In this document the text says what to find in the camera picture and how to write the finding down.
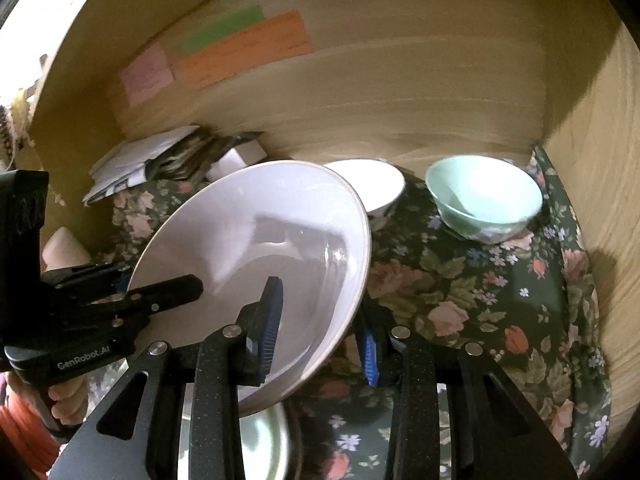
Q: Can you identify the floral tablecloth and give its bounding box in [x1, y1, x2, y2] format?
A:
[107, 145, 613, 480]

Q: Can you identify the pink bowl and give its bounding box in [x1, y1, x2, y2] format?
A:
[127, 160, 372, 417]

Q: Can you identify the person's left hand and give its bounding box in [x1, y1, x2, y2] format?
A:
[47, 376, 90, 427]

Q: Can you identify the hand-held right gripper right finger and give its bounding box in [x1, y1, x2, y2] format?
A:
[356, 326, 578, 480]

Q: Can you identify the small white box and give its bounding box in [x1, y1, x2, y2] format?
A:
[207, 142, 268, 181]

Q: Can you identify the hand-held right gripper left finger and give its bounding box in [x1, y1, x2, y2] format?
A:
[50, 276, 285, 480]

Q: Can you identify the orange sticky note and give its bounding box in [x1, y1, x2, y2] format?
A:
[172, 11, 313, 92]

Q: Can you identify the orange cloth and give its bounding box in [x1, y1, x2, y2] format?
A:
[0, 395, 61, 480]

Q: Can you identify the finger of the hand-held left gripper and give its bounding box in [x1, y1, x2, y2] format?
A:
[42, 261, 135, 302]
[90, 274, 203, 326]

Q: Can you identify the green sticky note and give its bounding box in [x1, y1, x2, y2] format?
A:
[177, 5, 266, 56]

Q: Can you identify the stack of books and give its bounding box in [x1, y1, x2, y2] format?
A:
[150, 132, 261, 181]

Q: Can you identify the mint green bowl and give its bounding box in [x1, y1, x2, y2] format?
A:
[425, 155, 543, 245]

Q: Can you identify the white bowl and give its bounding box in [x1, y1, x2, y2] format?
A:
[324, 158, 406, 217]

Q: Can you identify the pink cup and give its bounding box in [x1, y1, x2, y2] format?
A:
[41, 226, 93, 273]

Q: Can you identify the pink sticky note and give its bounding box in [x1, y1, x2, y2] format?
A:
[119, 42, 176, 107]

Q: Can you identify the stack of white papers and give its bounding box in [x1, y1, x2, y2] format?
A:
[82, 125, 201, 206]

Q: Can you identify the mint green plate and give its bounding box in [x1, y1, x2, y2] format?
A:
[180, 385, 293, 480]

